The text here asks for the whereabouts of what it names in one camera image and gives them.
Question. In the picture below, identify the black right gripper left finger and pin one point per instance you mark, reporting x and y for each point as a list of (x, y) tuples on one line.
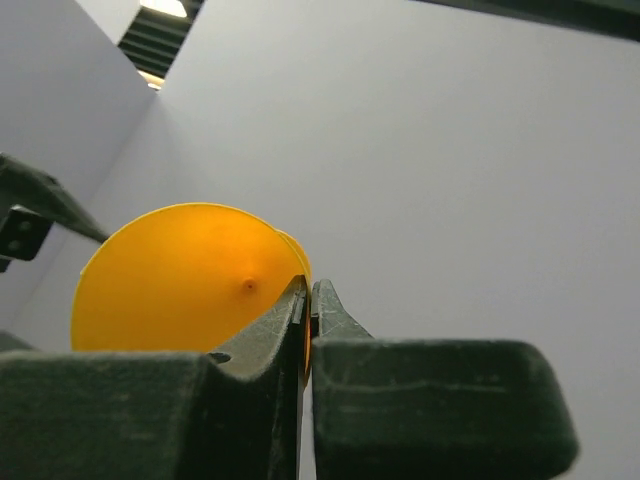
[(231, 413)]

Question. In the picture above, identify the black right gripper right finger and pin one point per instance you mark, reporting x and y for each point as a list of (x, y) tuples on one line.
[(432, 409)]

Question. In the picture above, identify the orange wine glass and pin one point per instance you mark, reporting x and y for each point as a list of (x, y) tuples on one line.
[(185, 277)]

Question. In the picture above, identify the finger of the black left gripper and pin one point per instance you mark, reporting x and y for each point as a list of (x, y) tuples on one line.
[(40, 193)]

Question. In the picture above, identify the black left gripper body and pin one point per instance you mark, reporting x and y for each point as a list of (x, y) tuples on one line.
[(23, 233)]

